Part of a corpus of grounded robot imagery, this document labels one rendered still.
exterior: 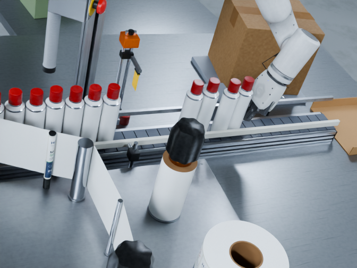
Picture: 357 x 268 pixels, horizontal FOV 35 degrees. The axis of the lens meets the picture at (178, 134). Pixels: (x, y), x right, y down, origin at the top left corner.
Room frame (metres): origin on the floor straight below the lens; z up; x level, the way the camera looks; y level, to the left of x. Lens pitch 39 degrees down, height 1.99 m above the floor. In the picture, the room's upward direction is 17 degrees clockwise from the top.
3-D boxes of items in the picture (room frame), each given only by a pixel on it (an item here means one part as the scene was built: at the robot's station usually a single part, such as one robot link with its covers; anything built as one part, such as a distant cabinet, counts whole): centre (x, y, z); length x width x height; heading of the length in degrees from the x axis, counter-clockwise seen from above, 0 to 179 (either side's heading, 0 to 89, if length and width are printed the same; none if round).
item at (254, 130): (1.37, -0.07, 0.90); 1.07 x 0.01 x 0.02; 123
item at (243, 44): (1.89, -0.20, 0.99); 0.30 x 0.24 x 0.27; 114
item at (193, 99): (1.38, -0.01, 0.98); 0.05 x 0.05 x 0.20
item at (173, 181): (1.05, -0.02, 1.03); 0.09 x 0.09 x 0.30
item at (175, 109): (1.43, -0.03, 0.95); 1.07 x 0.01 x 0.01; 123
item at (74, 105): (1.18, 0.29, 0.98); 0.05 x 0.05 x 0.20
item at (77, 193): (1.01, 0.21, 0.97); 0.05 x 0.05 x 0.19
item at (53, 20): (1.24, 0.39, 1.18); 0.04 x 0.04 x 0.21
